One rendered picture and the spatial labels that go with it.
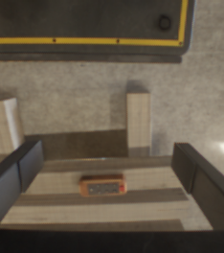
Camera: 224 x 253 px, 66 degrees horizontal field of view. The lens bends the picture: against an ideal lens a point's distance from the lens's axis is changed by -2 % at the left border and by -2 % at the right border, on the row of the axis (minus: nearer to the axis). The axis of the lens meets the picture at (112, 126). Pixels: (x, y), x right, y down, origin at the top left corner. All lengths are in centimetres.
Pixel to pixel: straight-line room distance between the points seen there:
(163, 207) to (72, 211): 39
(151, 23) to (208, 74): 48
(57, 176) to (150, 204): 41
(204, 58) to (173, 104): 24
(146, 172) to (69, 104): 45
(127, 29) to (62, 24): 16
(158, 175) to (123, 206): 20
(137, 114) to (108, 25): 37
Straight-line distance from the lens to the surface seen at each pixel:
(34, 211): 89
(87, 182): 69
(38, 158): 17
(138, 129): 75
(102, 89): 81
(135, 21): 50
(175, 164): 17
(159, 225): 97
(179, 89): 86
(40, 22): 52
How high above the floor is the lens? 80
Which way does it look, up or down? 72 degrees down
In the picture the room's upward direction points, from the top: 178 degrees clockwise
